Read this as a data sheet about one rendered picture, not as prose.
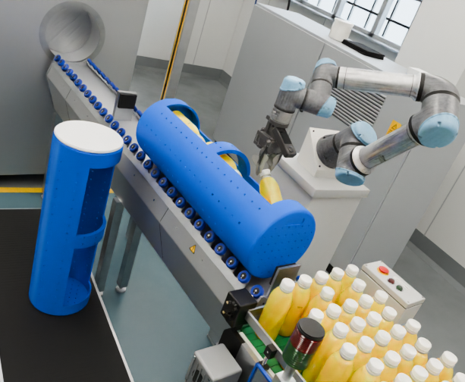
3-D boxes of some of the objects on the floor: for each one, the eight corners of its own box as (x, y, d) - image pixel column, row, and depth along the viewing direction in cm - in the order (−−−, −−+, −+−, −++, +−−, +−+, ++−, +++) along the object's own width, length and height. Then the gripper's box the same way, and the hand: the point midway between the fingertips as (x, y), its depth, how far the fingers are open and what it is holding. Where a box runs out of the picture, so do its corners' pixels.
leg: (100, 289, 276) (122, 195, 248) (104, 296, 272) (127, 202, 244) (90, 291, 273) (111, 196, 245) (94, 298, 269) (116, 203, 241)
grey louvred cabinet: (250, 148, 531) (299, 13, 466) (385, 280, 379) (485, 108, 314) (207, 145, 502) (252, 1, 437) (334, 287, 349) (432, 98, 284)
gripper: (282, 114, 177) (263, 166, 187) (259, 113, 170) (240, 166, 179) (297, 125, 171) (277, 177, 181) (273, 124, 164) (252, 179, 174)
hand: (264, 173), depth 178 cm, fingers closed on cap, 4 cm apart
